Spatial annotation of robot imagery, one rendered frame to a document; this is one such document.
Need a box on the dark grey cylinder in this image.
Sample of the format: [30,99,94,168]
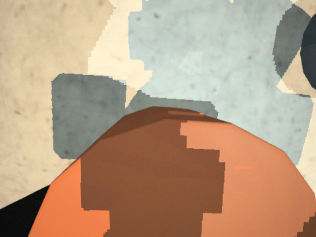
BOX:
[300,13,316,89]

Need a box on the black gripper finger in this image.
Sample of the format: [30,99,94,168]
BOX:
[0,185,50,237]

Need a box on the orange cylinder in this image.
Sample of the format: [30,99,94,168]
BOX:
[28,105,316,237]

